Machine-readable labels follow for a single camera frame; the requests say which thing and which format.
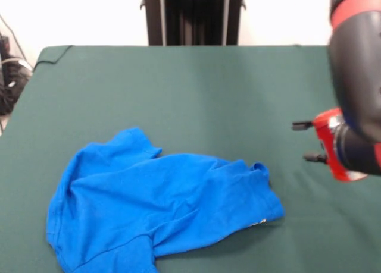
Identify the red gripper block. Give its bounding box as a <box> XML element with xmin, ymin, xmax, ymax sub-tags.
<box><xmin>291</xmin><ymin>107</ymin><xmax>369</xmax><ymax>183</ymax></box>

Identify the blue printed T-shirt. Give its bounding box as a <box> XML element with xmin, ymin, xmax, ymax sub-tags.
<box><xmin>45</xmin><ymin>126</ymin><xmax>286</xmax><ymax>273</ymax></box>

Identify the dark green table cloth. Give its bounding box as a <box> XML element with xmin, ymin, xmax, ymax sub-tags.
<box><xmin>0</xmin><ymin>45</ymin><xmax>381</xmax><ymax>273</ymax></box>

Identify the dark grey floor stand base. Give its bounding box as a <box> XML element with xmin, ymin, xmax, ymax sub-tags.
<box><xmin>0</xmin><ymin>33</ymin><xmax>33</xmax><ymax>116</ymax></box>

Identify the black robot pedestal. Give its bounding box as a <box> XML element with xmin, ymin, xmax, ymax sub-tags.
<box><xmin>139</xmin><ymin>0</ymin><xmax>248</xmax><ymax>46</ymax></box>

